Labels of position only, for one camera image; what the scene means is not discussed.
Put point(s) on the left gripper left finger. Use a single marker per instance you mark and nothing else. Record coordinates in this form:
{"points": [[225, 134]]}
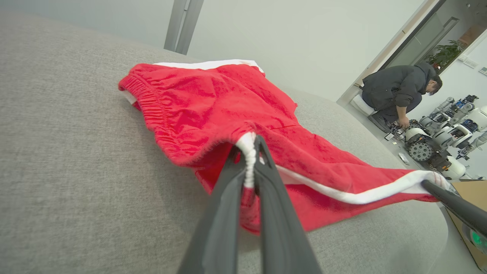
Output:
{"points": [[217, 236]]}

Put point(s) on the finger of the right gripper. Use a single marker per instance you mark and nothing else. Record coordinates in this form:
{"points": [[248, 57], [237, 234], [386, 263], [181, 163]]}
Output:
{"points": [[464, 211]]}

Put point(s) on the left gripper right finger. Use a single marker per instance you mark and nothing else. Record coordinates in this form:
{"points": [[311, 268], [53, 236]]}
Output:
{"points": [[283, 243]]}

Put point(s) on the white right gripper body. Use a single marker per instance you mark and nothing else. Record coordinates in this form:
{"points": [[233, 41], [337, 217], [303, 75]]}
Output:
{"points": [[477, 239]]}

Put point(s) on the red shorts white stripe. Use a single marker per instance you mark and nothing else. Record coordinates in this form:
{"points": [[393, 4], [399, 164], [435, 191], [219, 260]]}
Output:
{"points": [[213, 106]]}

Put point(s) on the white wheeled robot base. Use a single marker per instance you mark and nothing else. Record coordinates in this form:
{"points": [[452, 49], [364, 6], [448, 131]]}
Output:
{"points": [[418, 150]]}

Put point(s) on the brown cardboard box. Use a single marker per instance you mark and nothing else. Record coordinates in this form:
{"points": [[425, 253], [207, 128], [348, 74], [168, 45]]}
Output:
{"points": [[473, 192]]}

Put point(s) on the small white floor object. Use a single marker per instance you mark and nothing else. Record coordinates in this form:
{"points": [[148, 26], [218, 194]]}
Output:
{"points": [[404, 158]]}

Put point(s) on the grey white robot parts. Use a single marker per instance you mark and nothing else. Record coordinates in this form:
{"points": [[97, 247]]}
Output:
{"points": [[460, 131]]}

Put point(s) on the person in black jacket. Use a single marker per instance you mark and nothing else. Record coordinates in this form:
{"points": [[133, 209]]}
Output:
{"points": [[392, 83]]}

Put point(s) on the white low stool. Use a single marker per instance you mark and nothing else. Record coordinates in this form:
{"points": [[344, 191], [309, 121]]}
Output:
{"points": [[361, 105]]}

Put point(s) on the grey fabric sofa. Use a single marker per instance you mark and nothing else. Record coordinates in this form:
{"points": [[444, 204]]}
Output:
{"points": [[76, 171]]}

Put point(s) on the green potted plant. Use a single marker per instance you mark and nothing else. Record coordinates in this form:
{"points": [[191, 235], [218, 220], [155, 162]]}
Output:
{"points": [[445, 55]]}

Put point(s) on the dark glass door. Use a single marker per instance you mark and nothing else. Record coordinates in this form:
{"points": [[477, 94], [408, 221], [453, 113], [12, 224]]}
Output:
{"points": [[426, 34]]}

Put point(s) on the white wall switch plate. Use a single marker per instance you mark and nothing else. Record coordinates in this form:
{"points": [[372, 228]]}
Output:
{"points": [[483, 70], [470, 62]]}

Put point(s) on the grey vertical partition post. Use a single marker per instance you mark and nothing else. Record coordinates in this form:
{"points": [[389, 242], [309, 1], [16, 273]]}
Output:
{"points": [[179, 26]]}

